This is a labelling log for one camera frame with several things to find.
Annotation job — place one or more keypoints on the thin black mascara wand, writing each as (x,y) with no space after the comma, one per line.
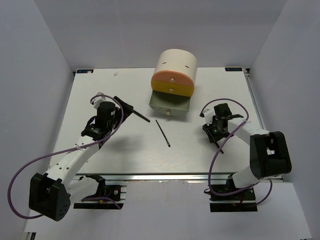
(162,132)

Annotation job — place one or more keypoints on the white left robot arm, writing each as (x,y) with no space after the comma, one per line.
(53,192)

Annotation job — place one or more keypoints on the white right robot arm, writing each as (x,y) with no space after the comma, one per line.
(268,151)

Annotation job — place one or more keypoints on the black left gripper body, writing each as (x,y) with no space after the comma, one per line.
(115,122)

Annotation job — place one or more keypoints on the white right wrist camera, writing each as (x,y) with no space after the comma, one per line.
(208,115)

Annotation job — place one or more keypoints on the grey green organizer drawer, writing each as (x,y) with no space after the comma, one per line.
(169,104)

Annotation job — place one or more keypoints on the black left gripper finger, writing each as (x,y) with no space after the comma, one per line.
(127,108)
(121,117)

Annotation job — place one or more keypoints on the black powder brush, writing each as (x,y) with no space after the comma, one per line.
(141,116)

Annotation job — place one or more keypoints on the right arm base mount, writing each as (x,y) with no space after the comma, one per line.
(244,201)

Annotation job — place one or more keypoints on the blue corner label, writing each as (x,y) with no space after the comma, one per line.
(84,71)
(233,69)

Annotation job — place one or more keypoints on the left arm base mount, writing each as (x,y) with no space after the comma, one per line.
(106,196)

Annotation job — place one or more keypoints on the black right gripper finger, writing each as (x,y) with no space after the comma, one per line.
(217,136)
(209,132)

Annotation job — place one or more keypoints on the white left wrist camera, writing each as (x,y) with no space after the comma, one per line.
(97,100)

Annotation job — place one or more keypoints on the yellow organizer drawer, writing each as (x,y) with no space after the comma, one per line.
(172,88)

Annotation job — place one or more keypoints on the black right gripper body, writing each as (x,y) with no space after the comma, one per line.
(214,129)

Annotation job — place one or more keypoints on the cream cylindrical makeup organizer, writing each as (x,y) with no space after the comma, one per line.
(178,61)

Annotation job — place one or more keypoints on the slim black makeup brush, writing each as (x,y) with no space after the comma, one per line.
(219,148)

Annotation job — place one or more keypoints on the blue right corner label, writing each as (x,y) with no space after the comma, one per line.
(233,69)

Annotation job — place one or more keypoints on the blue left corner label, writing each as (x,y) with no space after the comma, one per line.
(84,71)

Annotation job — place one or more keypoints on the orange organizer drawer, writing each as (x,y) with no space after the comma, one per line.
(175,77)

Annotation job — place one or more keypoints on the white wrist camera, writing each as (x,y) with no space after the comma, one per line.
(208,115)
(97,100)

